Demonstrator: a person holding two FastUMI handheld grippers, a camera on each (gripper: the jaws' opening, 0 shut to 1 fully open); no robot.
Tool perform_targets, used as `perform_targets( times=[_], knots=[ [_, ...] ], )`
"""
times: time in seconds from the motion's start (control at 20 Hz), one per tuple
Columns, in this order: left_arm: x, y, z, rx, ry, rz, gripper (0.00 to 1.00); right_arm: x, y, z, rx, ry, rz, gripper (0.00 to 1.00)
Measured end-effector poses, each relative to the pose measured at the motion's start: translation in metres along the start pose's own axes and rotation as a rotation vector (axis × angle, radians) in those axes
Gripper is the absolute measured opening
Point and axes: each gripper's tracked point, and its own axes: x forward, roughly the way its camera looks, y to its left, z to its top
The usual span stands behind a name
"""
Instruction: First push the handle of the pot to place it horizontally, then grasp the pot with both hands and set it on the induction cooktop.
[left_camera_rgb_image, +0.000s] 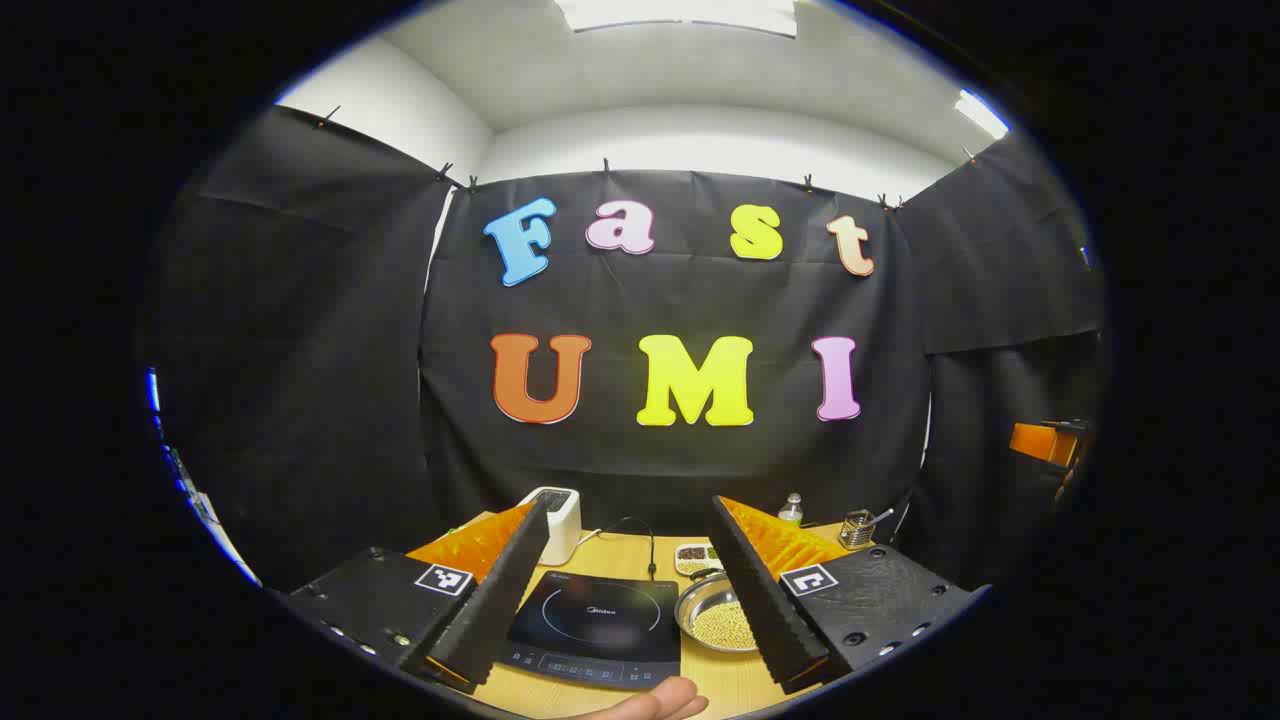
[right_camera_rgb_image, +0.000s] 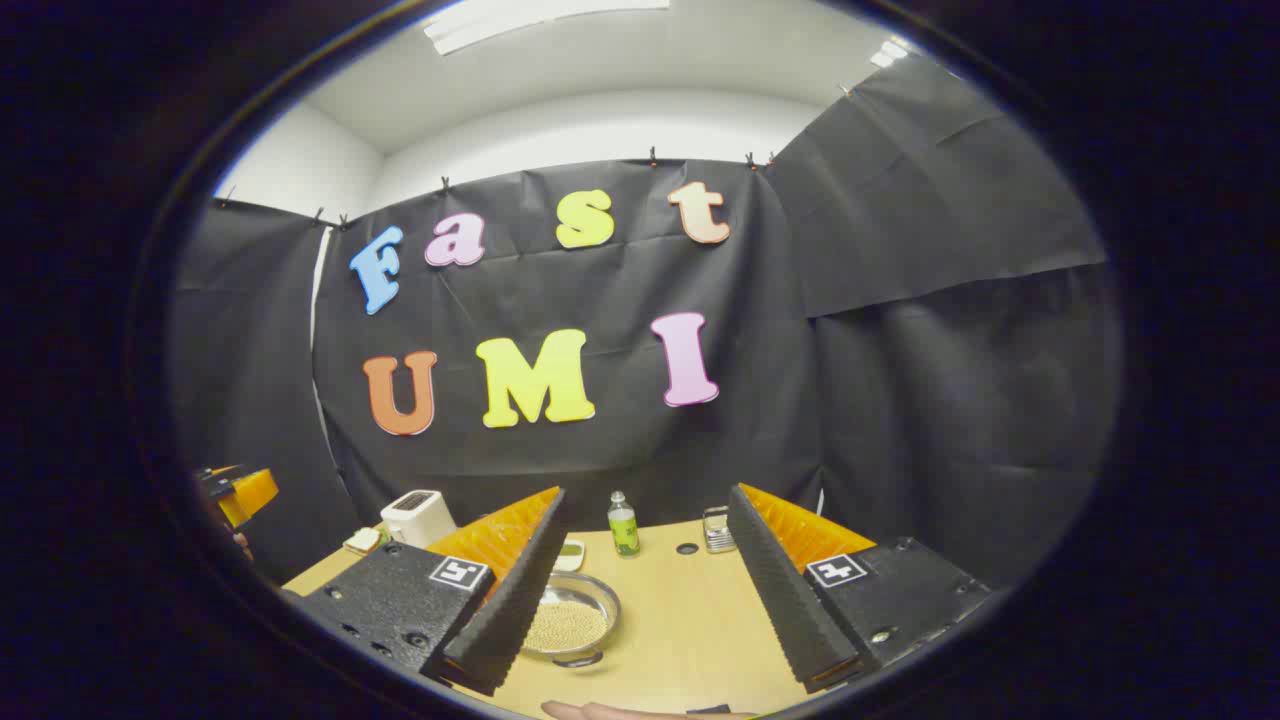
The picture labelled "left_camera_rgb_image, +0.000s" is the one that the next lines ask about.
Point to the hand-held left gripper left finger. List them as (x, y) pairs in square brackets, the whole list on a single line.
[(500, 590)]

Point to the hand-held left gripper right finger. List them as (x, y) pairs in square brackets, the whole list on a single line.
[(760, 590)]

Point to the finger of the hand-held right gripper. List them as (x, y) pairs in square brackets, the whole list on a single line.
[(1035, 442)]

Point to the stainless steel pot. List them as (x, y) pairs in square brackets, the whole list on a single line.
[(700, 595)]

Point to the black induction cooktop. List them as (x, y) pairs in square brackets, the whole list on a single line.
[(600, 610)]

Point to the pile of soybeans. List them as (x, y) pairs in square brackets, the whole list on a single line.
[(720, 625)]

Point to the white divided dish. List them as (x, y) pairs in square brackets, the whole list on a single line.
[(690, 553)]

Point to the green label plastic bottle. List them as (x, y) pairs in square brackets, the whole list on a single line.
[(790, 513)]

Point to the white toaster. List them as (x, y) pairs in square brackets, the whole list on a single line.
[(565, 520)]

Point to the metal spoon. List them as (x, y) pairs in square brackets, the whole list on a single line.
[(882, 516)]

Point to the black backdrop cloth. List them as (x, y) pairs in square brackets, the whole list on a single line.
[(300, 350)]

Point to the small ceiling light panel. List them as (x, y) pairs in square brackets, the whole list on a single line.
[(980, 113)]

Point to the row of black cloth clips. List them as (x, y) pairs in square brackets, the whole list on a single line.
[(606, 166)]

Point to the large ceiling light panel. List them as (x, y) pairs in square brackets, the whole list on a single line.
[(680, 15)]

